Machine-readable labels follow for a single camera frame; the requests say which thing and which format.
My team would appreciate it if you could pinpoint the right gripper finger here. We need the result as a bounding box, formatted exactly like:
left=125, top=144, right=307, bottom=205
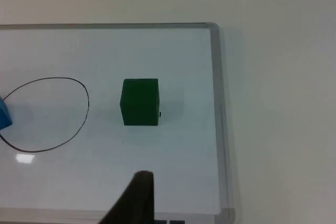
left=99, top=170, right=155, bottom=224

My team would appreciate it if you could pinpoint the blue cube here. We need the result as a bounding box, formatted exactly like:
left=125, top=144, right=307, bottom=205
left=0, top=97, right=13, bottom=131

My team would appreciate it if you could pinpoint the grey-framed whiteboard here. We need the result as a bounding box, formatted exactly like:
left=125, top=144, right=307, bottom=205
left=0, top=21, right=236, bottom=224

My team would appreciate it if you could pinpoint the green cube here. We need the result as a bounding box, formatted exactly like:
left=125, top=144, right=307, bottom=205
left=119, top=78, right=161, bottom=126

